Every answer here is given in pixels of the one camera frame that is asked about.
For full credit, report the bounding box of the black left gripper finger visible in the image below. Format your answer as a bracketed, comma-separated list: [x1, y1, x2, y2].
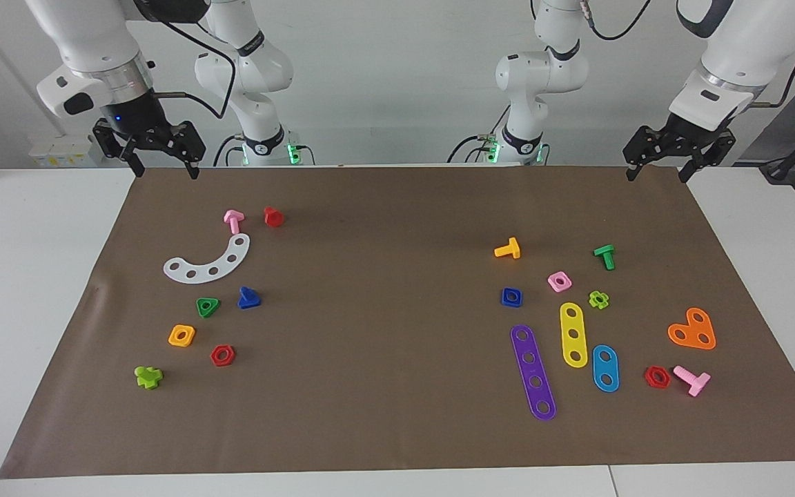
[678, 131, 736, 184]
[622, 126, 667, 182]

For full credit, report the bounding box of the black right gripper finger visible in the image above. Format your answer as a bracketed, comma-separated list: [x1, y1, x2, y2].
[163, 121, 206, 180]
[92, 119, 146, 178]

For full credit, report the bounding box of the white power strip box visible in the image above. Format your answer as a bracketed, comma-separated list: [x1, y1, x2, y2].
[28, 135, 107, 168]

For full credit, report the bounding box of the white curved five-hole plate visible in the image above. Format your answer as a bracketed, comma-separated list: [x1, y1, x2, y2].
[163, 233, 251, 284]

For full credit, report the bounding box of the orange heart three-hole plate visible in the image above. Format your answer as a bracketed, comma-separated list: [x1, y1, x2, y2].
[667, 307, 717, 351]

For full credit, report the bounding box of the yellow three-hole strip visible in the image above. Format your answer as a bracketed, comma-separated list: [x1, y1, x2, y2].
[560, 302, 589, 369]

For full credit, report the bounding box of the blue two-hole strip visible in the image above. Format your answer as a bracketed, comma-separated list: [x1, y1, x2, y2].
[591, 344, 620, 393]

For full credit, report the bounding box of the purple four-hole strip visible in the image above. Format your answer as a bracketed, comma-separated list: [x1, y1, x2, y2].
[510, 324, 557, 421]

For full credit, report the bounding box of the brown table mat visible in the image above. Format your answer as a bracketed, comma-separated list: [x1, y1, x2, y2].
[0, 166, 795, 479]

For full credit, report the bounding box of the black base cable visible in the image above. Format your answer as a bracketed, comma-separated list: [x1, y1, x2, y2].
[447, 135, 491, 164]
[213, 133, 245, 168]

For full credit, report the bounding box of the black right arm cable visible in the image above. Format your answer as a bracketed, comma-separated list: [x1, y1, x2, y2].
[146, 14, 238, 119]

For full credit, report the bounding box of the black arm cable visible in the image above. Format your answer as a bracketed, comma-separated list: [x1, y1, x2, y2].
[146, 14, 238, 119]
[577, 0, 795, 110]

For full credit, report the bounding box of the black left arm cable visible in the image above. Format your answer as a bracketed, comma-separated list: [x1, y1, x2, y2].
[577, 0, 795, 110]

